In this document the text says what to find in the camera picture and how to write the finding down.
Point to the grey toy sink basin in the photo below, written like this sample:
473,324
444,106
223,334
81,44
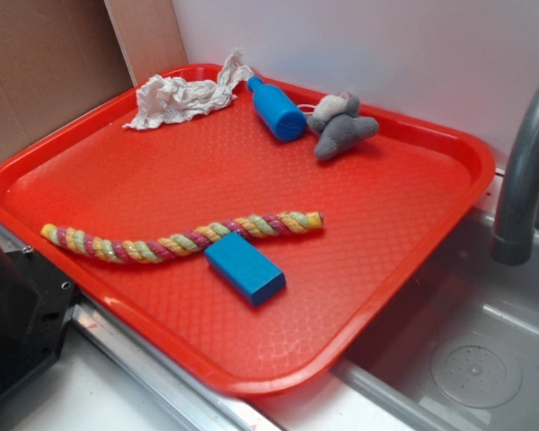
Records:
456,349

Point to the crumpled white paper towel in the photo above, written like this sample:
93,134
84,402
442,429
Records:
175,100

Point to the blue toy bottle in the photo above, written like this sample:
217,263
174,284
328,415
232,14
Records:
281,116

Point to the grey plush elephant toy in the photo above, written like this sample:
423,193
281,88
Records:
340,127

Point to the brown cardboard panel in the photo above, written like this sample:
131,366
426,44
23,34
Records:
61,59

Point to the blue rectangular block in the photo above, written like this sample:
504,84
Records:
246,269

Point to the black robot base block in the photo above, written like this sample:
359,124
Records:
35,307

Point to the grey sink faucet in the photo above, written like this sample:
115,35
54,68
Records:
517,212

